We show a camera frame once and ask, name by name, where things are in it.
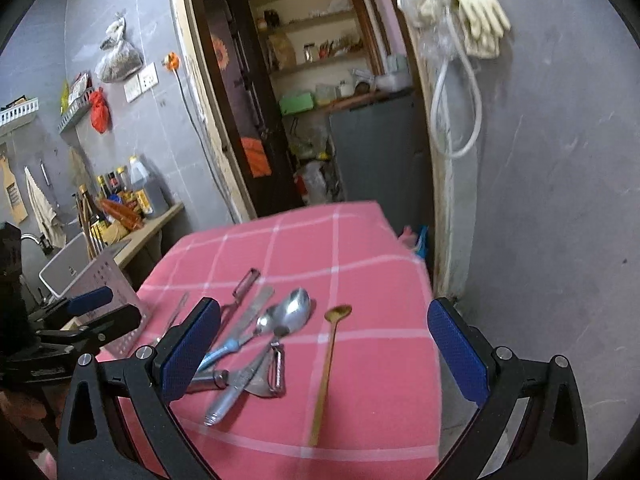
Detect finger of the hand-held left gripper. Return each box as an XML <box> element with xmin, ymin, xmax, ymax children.
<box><xmin>30</xmin><ymin>286</ymin><xmax>115</xmax><ymax>331</ymax></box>
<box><xmin>37</xmin><ymin>304</ymin><xmax>142</xmax><ymax>356</ymax></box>

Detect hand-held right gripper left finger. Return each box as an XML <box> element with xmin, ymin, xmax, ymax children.
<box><xmin>57</xmin><ymin>297</ymin><xmax>223</xmax><ymax>480</ymax></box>

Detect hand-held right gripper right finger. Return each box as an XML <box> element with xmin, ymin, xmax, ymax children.
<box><xmin>426</xmin><ymin>297</ymin><xmax>590</xmax><ymax>480</ymax></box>

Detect white perforated plastic basket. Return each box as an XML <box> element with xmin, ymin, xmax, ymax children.
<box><xmin>62</xmin><ymin>250</ymin><xmax>151</xmax><ymax>356</ymax></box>

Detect thin steel utensil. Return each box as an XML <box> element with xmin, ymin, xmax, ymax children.
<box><xmin>150</xmin><ymin>291</ymin><xmax>191</xmax><ymax>346</ymax></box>

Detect steel knife with blue handle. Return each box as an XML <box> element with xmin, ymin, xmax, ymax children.
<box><xmin>195</xmin><ymin>286</ymin><xmax>276</xmax><ymax>371</ymax></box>

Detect small steel spoon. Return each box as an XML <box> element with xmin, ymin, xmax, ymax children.
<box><xmin>189</xmin><ymin>306</ymin><xmax>282</xmax><ymax>392</ymax></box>

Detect grey peeler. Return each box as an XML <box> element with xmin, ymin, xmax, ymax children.
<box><xmin>217</xmin><ymin>268</ymin><xmax>262</xmax><ymax>321</ymax></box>

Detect steel peeler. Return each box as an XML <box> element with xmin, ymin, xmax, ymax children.
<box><xmin>249</xmin><ymin>342</ymin><xmax>288</xmax><ymax>399</ymax></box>

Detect large steel spoon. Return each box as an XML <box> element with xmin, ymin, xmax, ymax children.
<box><xmin>204</xmin><ymin>287</ymin><xmax>313</xmax><ymax>426</ymax></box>

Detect long gold spoon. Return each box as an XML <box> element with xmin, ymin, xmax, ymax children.
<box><xmin>307</xmin><ymin>305</ymin><xmax>353</xmax><ymax>448</ymax></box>

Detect person's left forearm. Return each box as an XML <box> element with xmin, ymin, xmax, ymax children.
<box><xmin>27</xmin><ymin>447</ymin><xmax>68</xmax><ymax>480</ymax></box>

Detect steel sink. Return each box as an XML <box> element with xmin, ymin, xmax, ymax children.
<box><xmin>39</xmin><ymin>232</ymin><xmax>133</xmax><ymax>298</ymax></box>

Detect dark bottle with yellow label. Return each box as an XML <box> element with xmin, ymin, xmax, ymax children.
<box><xmin>77</xmin><ymin>185</ymin><xmax>108</xmax><ymax>243</ymax></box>

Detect steel faucet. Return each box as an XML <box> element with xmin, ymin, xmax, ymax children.
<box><xmin>20</xmin><ymin>234</ymin><xmax>53</xmax><ymax>256</ymax></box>

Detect kitchen counter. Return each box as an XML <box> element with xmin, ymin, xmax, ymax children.
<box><xmin>112</xmin><ymin>202</ymin><xmax>186</xmax><ymax>268</ymax></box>

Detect orange snack packet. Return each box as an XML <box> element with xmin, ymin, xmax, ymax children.
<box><xmin>100</xmin><ymin>199</ymin><xmax>143</xmax><ymax>231</ymax></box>

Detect beige towel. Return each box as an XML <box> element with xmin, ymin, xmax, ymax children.
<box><xmin>24</xmin><ymin>166</ymin><xmax>67</xmax><ymax>248</ymax></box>

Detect blue plastic item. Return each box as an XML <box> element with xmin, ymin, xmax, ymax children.
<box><xmin>400</xmin><ymin>225</ymin><xmax>430</xmax><ymax>261</ymax></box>

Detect wooden cutting board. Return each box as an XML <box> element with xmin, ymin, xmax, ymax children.
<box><xmin>0</xmin><ymin>155</ymin><xmax>28</xmax><ymax>224</ymax></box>

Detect pink checked tablecloth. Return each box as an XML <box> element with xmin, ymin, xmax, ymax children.
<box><xmin>95</xmin><ymin>200</ymin><xmax>443</xmax><ymax>480</ymax></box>

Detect red bag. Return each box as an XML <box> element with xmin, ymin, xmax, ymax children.
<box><xmin>89</xmin><ymin>87</ymin><xmax>110</xmax><ymax>134</ymax></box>

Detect orange cloth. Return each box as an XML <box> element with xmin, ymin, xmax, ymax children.
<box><xmin>241</xmin><ymin>136</ymin><xmax>273</xmax><ymax>178</ymax></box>

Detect white plastic bag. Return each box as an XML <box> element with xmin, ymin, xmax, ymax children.
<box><xmin>295</xmin><ymin>160</ymin><xmax>328</xmax><ymax>206</ymax></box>

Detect grey metal cabinet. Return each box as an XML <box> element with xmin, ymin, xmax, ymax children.
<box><xmin>327</xmin><ymin>91</ymin><xmax>433</xmax><ymax>236</ymax></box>

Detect hanging bag of grains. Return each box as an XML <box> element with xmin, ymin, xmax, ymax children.
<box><xmin>95</xmin><ymin>12</ymin><xmax>144</xmax><ymax>83</ymax></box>

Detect dark door with sunflower sticker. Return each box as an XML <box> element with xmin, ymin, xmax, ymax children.
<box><xmin>202</xmin><ymin>0</ymin><xmax>303</xmax><ymax>216</ymax></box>

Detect green box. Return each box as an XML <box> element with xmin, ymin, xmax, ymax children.
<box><xmin>279</xmin><ymin>91</ymin><xmax>316</xmax><ymax>117</ymax></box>

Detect metal pot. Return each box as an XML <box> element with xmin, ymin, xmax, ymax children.
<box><xmin>375</xmin><ymin>55</ymin><xmax>413</xmax><ymax>93</ymax></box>

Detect cream rubber gloves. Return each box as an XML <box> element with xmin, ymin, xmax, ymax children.
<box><xmin>420</xmin><ymin>0</ymin><xmax>512</xmax><ymax>58</ymax></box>

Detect grey wall rack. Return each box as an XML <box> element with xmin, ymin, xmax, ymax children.
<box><xmin>56</xmin><ymin>87</ymin><xmax>96</xmax><ymax>133</ymax></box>

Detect white wall rack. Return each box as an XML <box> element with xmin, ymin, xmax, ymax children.
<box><xmin>0</xmin><ymin>97</ymin><xmax>40</xmax><ymax>133</ymax></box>

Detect black power cable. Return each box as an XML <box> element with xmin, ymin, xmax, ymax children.
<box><xmin>174</xmin><ymin>69</ymin><xmax>238</xmax><ymax>222</ymax></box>

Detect wooden door frame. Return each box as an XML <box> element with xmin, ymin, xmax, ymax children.
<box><xmin>167</xmin><ymin>0</ymin><xmax>456</xmax><ymax>301</ymax></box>

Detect white hose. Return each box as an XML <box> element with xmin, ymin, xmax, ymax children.
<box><xmin>430</xmin><ymin>0</ymin><xmax>483</xmax><ymax>160</ymax></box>

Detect wooden wall shelf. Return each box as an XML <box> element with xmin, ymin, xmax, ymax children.
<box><xmin>245</xmin><ymin>0</ymin><xmax>386</xmax><ymax>81</ymax></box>

